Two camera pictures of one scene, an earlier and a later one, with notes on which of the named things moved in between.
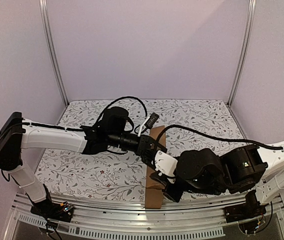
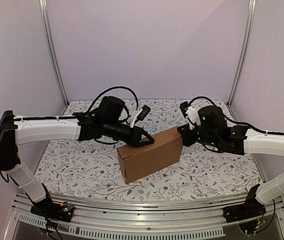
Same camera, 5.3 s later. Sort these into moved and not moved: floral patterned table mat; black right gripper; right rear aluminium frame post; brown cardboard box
Moved: black right gripper; brown cardboard box
Not moved: right rear aluminium frame post; floral patterned table mat
